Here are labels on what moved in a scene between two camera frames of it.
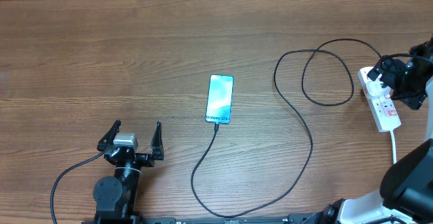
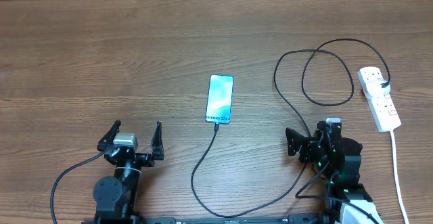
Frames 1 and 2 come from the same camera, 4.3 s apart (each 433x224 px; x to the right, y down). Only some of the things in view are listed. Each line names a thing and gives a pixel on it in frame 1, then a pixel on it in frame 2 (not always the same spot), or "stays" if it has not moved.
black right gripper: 413,99 → 308,146
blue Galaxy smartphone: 220,99 stays
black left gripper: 147,160 stays
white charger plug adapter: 375,88 stays
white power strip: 383,107 stays
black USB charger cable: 298,110 → 303,195
